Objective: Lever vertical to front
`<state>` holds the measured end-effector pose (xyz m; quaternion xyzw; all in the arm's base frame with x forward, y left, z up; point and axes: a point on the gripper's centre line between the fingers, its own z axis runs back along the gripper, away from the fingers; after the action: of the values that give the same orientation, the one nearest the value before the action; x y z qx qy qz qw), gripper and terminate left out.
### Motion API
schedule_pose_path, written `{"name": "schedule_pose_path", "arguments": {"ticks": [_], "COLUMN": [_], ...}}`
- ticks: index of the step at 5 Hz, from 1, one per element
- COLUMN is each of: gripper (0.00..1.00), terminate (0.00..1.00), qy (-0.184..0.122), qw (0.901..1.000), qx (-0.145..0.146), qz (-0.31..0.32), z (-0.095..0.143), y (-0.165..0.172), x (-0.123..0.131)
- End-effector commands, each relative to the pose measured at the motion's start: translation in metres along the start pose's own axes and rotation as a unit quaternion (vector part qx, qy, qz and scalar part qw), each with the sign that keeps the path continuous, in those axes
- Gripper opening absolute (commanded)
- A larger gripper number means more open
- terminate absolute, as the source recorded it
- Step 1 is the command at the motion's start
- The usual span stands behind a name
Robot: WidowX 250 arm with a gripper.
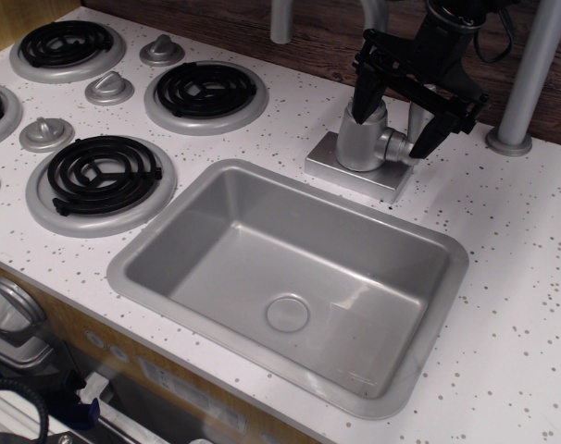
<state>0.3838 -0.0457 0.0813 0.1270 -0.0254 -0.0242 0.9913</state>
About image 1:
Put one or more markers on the grey toy sink basin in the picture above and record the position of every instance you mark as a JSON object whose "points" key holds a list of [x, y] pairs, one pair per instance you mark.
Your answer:
{"points": [[341, 300]]}

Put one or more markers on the black coil burner middle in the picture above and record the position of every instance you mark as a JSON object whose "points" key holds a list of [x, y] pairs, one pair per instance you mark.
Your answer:
{"points": [[205, 98]]}

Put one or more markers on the silver stove knob front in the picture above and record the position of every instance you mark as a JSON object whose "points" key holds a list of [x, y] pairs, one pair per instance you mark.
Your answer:
{"points": [[46, 135]]}

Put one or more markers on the silver stove knob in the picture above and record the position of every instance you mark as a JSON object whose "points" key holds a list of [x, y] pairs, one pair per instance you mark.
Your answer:
{"points": [[46, 135], [111, 89], [161, 52]]}

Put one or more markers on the silver faucet lever handle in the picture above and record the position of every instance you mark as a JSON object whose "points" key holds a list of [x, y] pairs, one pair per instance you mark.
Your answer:
{"points": [[396, 146]]}

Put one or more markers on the black coil burner front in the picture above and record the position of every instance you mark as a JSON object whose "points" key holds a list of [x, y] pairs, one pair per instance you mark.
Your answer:
{"points": [[100, 186]]}

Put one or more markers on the silver oven door handle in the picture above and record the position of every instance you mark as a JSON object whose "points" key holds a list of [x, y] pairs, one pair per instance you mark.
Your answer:
{"points": [[30, 357]]}

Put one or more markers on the silver faucet spout pipe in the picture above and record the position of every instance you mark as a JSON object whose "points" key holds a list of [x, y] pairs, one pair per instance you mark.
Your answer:
{"points": [[375, 16]]}

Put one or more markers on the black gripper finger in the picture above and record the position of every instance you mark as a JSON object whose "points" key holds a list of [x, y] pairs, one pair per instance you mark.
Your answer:
{"points": [[434, 133], [369, 90]]}

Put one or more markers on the silver stove knob middle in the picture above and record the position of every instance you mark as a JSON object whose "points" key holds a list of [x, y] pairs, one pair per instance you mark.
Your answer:
{"points": [[111, 89]]}

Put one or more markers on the grey support pole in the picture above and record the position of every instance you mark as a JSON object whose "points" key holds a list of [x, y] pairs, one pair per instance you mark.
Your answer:
{"points": [[511, 138]]}

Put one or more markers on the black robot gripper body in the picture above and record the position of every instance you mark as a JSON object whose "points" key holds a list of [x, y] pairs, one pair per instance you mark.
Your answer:
{"points": [[428, 69]]}

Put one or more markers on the silver oven dial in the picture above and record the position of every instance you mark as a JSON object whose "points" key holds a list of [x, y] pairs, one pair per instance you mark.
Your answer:
{"points": [[20, 315]]}

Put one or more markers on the silver stove knob rear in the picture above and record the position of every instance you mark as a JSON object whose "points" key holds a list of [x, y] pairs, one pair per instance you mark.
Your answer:
{"points": [[161, 52]]}

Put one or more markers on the black coil burner rear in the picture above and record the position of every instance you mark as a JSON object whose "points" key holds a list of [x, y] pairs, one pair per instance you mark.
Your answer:
{"points": [[66, 51]]}

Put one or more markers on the silver faucet base block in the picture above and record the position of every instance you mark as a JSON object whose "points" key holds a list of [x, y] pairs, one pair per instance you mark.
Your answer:
{"points": [[347, 158]]}

